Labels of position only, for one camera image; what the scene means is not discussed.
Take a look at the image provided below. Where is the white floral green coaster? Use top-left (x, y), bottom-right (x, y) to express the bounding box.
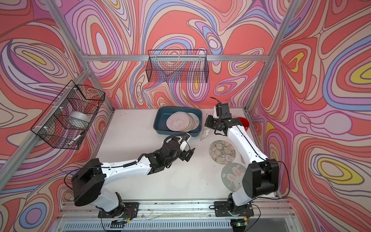
top-left (200, 127), bottom-right (211, 141)

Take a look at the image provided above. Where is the teal plastic storage box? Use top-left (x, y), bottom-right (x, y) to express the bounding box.
top-left (153, 107), bottom-right (203, 137)

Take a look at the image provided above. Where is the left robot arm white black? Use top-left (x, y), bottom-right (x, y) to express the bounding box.
top-left (71, 133), bottom-right (195, 218)

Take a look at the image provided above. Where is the white green animal coaster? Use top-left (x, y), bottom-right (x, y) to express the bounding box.
top-left (209, 140), bottom-right (236, 165)

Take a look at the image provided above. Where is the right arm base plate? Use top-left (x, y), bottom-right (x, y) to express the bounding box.
top-left (209, 201), bottom-right (254, 218)

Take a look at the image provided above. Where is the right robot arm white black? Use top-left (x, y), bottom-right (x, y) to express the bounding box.
top-left (205, 103), bottom-right (280, 206)

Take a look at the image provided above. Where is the white butterfly star coaster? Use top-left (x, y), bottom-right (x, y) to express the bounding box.
top-left (188, 113), bottom-right (200, 130)

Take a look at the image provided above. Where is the red cup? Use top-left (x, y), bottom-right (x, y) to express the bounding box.
top-left (238, 117), bottom-right (250, 131)

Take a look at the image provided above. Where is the white roll in basket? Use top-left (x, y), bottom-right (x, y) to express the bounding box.
top-left (67, 111), bottom-right (91, 130)

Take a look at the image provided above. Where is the pale pink unicorn coaster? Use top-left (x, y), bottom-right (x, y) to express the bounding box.
top-left (166, 112), bottom-right (191, 131)

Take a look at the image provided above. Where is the white marker in basket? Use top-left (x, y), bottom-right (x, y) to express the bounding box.
top-left (68, 134), bottom-right (81, 146)

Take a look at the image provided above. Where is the black wire basket left wall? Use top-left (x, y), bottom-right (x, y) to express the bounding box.
top-left (31, 81), bottom-right (105, 150)

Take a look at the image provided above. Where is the black wire basket back wall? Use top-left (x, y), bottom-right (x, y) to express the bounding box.
top-left (146, 49), bottom-right (209, 84)

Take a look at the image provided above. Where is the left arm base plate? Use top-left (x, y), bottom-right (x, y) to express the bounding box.
top-left (98, 202), bottom-right (140, 219)

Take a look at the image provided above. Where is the black wire basket wall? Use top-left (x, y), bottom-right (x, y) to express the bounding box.
top-left (31, 81), bottom-right (105, 150)
top-left (146, 49), bottom-right (209, 84)

